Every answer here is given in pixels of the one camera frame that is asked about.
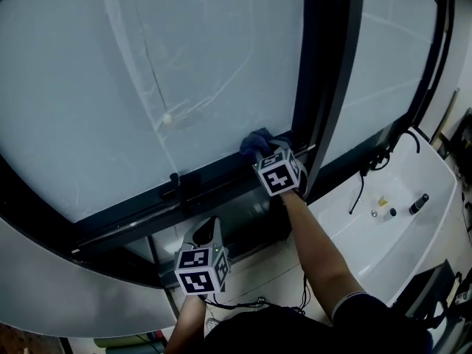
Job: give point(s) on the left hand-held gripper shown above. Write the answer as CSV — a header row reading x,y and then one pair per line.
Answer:
x,y
195,275

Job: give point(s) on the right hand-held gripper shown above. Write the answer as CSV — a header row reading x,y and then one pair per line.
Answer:
x,y
278,177

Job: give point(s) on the dark blue cleaning cloth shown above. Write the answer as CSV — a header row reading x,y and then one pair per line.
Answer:
x,y
254,142

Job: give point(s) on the long black metal rail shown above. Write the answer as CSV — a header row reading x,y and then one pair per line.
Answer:
x,y
129,223

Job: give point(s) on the person's right forearm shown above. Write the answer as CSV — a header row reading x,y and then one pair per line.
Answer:
x,y
317,249

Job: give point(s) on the person's left forearm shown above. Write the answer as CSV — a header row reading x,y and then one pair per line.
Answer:
x,y
188,323

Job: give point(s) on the person's left shoe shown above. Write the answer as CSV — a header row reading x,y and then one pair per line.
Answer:
x,y
212,323

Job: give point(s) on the small yellow piece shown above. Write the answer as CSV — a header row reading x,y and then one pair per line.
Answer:
x,y
382,201

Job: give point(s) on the person's dark shirt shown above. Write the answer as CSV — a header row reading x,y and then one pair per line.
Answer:
x,y
295,334

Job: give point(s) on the green foam roll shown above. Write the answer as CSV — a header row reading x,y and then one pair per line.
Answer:
x,y
121,342

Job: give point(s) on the small black cap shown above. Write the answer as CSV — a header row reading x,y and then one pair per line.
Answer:
x,y
392,211

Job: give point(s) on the narrow black framed window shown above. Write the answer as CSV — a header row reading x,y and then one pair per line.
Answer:
x,y
387,68

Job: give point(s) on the black cylindrical bottle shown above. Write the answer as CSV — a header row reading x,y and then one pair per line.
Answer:
x,y
418,204

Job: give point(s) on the large black framed window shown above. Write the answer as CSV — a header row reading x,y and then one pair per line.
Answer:
x,y
110,87

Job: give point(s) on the black metal cart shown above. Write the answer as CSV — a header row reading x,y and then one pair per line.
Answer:
x,y
442,301

